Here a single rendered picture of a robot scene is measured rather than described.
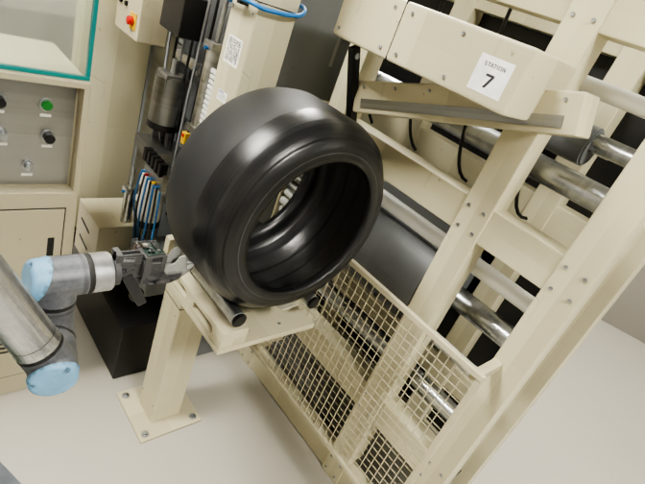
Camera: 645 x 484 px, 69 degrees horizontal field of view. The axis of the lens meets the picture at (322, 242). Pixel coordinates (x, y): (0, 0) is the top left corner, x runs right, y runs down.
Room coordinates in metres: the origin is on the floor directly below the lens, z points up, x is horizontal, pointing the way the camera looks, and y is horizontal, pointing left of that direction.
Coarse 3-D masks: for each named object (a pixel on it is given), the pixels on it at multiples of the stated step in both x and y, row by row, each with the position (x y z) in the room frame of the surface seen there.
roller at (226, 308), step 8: (192, 272) 1.17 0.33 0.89; (200, 280) 1.14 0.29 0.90; (208, 288) 1.11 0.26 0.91; (216, 296) 1.09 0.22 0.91; (224, 304) 1.06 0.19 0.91; (232, 304) 1.06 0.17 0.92; (224, 312) 1.05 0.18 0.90; (232, 312) 1.04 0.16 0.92; (240, 312) 1.04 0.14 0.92; (232, 320) 1.02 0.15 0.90; (240, 320) 1.03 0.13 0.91
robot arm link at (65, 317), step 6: (72, 306) 0.77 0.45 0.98; (48, 312) 0.73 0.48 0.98; (54, 312) 0.73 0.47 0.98; (60, 312) 0.74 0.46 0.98; (66, 312) 0.76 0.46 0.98; (72, 312) 0.77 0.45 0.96; (54, 318) 0.73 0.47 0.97; (60, 318) 0.74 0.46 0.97; (66, 318) 0.75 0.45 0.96; (72, 318) 0.77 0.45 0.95; (54, 324) 0.72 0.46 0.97; (60, 324) 0.73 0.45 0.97; (66, 324) 0.74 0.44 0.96; (72, 324) 0.76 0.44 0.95
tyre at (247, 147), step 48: (240, 96) 1.18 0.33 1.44; (288, 96) 1.20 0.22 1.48; (192, 144) 1.07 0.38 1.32; (240, 144) 1.02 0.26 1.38; (288, 144) 1.03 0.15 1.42; (336, 144) 1.12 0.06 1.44; (192, 192) 1.00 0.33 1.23; (240, 192) 0.96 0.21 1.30; (336, 192) 1.49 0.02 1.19; (192, 240) 0.97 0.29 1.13; (240, 240) 0.96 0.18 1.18; (288, 240) 1.43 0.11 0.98; (336, 240) 1.40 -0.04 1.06; (240, 288) 1.00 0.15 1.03; (288, 288) 1.15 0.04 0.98
